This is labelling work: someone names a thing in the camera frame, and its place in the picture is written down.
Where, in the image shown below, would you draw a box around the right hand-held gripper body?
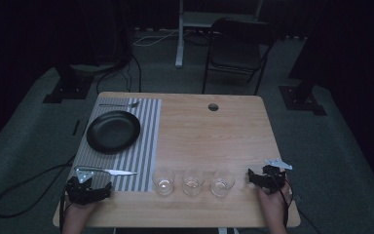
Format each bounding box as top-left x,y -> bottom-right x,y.
260,158 -> 293,195

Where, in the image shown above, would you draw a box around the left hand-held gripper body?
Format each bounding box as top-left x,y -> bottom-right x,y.
65,167 -> 108,206

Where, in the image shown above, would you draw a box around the person's left hand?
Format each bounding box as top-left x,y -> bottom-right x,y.
63,194 -> 95,218

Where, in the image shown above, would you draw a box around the person's right hand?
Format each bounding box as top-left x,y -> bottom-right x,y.
257,180 -> 291,216

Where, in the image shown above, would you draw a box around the silver knife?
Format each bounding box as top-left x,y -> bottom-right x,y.
74,165 -> 138,176

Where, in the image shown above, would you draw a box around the clear drinking glass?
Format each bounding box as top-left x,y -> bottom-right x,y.
210,169 -> 236,199
181,168 -> 206,197
152,167 -> 176,197

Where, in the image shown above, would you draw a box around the black plate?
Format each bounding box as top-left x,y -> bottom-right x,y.
86,110 -> 142,155

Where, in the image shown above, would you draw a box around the grey striped placemat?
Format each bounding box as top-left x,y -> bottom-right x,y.
67,97 -> 163,193

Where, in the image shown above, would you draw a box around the small black bar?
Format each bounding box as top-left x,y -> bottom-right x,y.
71,119 -> 81,137

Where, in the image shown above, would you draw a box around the black stand base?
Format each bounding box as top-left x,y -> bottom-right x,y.
278,85 -> 327,117
42,61 -> 95,104

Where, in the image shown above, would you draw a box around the silver fork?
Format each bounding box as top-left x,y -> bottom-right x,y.
98,100 -> 141,109

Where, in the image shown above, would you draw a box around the black folding chair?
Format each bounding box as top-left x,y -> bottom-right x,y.
202,17 -> 280,96

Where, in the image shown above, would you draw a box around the left hand-held gripper cable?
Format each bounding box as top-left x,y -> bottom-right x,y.
58,192 -> 67,234

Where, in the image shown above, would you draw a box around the hand-held gripper cable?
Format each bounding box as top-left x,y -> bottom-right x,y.
58,192 -> 67,234
272,169 -> 295,229

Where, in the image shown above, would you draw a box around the right hand-held gripper cable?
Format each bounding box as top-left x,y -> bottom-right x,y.
272,169 -> 295,229

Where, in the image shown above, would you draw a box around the thick black floor cable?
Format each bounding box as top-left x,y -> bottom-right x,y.
0,153 -> 78,219

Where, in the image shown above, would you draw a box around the thin black floor cables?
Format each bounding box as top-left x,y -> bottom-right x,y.
95,54 -> 143,95

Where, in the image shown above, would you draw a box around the white metal desk frame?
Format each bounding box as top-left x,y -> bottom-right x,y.
174,0 -> 265,68

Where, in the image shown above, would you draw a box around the white floor cable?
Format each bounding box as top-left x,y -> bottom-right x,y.
131,28 -> 180,47

